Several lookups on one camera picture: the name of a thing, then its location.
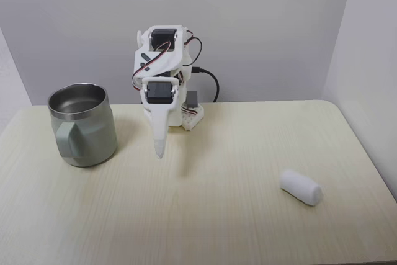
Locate white gauze dressing roll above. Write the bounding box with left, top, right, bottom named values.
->
left=279, top=169, right=324, bottom=207

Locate grey block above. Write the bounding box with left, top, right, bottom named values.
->
left=186, top=91, right=200, bottom=108

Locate grey-green steel mug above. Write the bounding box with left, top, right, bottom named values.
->
left=47, top=83, right=118, bottom=168

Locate white perforated base plate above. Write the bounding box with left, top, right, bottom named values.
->
left=181, top=102, right=206, bottom=132

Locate black power cable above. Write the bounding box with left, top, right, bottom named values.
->
left=191, top=66, right=220, bottom=104

